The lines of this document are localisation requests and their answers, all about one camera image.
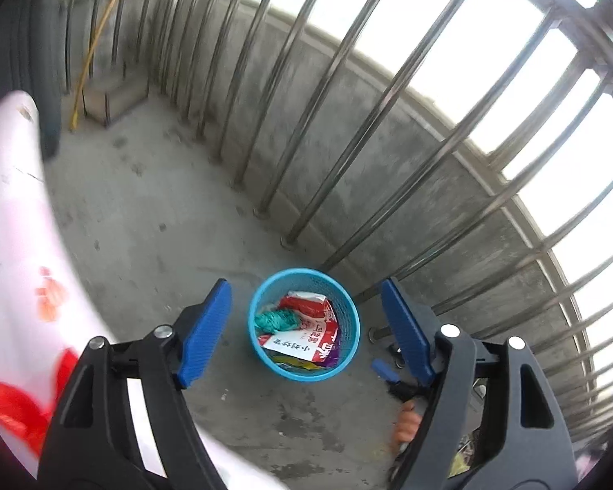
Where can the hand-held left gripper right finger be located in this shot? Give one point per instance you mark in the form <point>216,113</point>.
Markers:
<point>408,332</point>

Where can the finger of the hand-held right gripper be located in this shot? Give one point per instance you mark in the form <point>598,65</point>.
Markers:
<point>385,370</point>

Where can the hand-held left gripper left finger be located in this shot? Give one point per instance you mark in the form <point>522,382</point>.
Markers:
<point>204,337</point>

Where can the purple noodle packet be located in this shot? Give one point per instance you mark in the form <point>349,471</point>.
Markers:
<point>335,352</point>

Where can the teal plastic bag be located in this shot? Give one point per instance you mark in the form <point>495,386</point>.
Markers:
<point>276,320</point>

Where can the blue plastic basket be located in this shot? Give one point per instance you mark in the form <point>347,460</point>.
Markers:
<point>337,296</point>

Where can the yellow snack packet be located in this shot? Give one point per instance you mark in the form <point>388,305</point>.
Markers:
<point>296,366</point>

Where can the white red snack bag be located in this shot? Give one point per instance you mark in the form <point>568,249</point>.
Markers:
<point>296,349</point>

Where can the red plastic bag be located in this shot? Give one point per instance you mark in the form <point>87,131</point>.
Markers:
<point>301,309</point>

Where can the person's right hand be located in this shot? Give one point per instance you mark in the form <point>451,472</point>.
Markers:
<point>408,426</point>

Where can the white red patterned table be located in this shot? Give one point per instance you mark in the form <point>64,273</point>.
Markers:
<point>10,214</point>

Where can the concrete step block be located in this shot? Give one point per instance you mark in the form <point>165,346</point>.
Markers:
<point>117,94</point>

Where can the dark ribbed object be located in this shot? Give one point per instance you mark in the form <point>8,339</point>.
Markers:
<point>25,35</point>

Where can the metal railing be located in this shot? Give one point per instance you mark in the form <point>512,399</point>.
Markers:
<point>567,7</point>

